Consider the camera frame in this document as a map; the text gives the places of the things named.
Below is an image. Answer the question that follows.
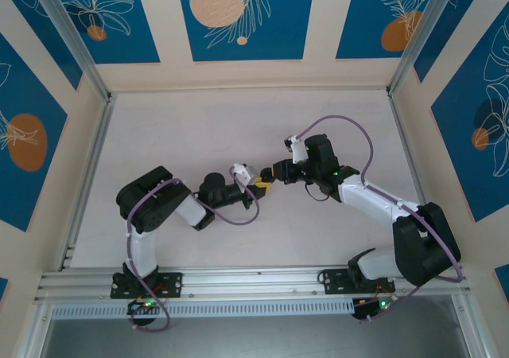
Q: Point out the black controller board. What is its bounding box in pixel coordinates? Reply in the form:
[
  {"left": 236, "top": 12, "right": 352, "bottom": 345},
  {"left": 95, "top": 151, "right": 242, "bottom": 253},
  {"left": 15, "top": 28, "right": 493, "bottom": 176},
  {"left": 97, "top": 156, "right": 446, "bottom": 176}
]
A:
[
  {"left": 352, "top": 296, "right": 397, "bottom": 324},
  {"left": 126, "top": 298, "right": 160, "bottom": 329}
]

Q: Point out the grey slotted cable duct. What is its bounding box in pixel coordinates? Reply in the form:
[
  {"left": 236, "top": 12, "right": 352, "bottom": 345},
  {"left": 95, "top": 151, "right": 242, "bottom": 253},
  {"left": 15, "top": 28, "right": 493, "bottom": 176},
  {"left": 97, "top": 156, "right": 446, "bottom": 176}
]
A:
[{"left": 50, "top": 298, "right": 356, "bottom": 320}]

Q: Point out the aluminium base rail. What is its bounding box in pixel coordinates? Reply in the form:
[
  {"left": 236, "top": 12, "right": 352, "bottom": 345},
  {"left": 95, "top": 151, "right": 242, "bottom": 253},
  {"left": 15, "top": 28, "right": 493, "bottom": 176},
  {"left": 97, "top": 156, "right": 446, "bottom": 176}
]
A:
[{"left": 33, "top": 265, "right": 474, "bottom": 305}]

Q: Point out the aluminium frame post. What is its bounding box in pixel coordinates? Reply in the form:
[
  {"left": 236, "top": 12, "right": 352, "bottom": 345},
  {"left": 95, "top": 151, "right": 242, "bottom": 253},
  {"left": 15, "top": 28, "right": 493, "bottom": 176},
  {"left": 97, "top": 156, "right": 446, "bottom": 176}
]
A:
[
  {"left": 28, "top": 0, "right": 117, "bottom": 103},
  {"left": 386, "top": 0, "right": 470, "bottom": 99}
]

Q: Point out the thin black wire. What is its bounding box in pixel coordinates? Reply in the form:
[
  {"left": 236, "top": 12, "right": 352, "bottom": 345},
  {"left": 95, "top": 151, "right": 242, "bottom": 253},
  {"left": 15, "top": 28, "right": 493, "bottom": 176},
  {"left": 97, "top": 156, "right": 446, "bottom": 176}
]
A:
[{"left": 303, "top": 180, "right": 332, "bottom": 203}]

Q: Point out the aluminium table side rail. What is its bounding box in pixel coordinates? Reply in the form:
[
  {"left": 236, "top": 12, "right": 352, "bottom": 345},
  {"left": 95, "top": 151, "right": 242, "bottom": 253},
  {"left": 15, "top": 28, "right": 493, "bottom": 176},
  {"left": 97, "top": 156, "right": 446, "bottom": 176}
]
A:
[
  {"left": 56, "top": 91, "right": 118, "bottom": 272},
  {"left": 386, "top": 89, "right": 425, "bottom": 208}
]

